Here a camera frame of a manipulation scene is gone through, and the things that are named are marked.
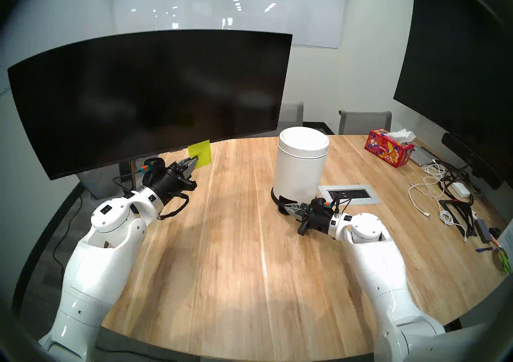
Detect white pedal trash can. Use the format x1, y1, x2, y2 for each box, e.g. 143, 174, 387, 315
271, 127, 330, 216

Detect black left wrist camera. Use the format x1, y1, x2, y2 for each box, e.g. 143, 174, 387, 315
143, 158, 166, 175

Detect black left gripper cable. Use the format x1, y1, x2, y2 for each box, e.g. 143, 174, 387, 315
158, 194, 190, 221

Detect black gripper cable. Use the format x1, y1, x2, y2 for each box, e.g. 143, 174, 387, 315
333, 196, 354, 216
158, 194, 190, 221

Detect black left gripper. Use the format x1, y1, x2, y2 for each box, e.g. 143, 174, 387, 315
149, 156, 200, 206

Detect coiled white cable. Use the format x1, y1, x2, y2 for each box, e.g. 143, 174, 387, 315
422, 161, 446, 179
439, 210, 467, 243

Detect tangled black cables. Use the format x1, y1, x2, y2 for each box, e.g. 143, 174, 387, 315
439, 160, 475, 205

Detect tape roll with green scissors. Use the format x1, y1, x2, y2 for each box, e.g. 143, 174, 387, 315
493, 247, 513, 274

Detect glass whiteboard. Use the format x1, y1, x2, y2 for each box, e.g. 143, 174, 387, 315
111, 0, 348, 49

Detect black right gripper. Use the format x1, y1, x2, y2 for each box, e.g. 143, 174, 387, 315
283, 203, 336, 236

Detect white table power outlet box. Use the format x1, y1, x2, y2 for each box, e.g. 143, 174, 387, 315
319, 185, 380, 207

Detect grey mesh office chair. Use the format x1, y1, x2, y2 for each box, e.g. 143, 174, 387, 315
339, 110, 392, 136
277, 102, 304, 128

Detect grey adapter hub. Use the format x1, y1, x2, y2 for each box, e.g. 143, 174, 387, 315
475, 218, 493, 243

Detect white paper sheet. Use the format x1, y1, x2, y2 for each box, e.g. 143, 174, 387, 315
499, 221, 513, 261

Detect long white cable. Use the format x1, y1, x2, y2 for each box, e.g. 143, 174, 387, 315
407, 177, 442, 218

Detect black video sound bar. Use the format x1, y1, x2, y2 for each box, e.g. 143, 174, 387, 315
442, 133, 503, 190

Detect yellow sticky note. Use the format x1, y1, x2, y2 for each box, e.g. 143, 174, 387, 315
188, 139, 212, 169

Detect large black wall display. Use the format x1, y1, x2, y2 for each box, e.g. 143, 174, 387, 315
394, 0, 513, 189

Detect curved black monitor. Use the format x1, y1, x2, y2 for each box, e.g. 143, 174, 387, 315
7, 29, 293, 181

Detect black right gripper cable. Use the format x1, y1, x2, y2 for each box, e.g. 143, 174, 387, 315
333, 196, 354, 216

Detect black floor cable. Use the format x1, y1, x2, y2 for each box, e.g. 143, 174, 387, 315
52, 195, 83, 309

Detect red patterned tissue box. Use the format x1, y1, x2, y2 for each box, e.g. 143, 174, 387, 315
364, 129, 416, 168

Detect black folding laptop stand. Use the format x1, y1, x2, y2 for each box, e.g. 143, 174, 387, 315
439, 199, 479, 238

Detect silver laptop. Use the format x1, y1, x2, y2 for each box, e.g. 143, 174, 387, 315
409, 143, 439, 166

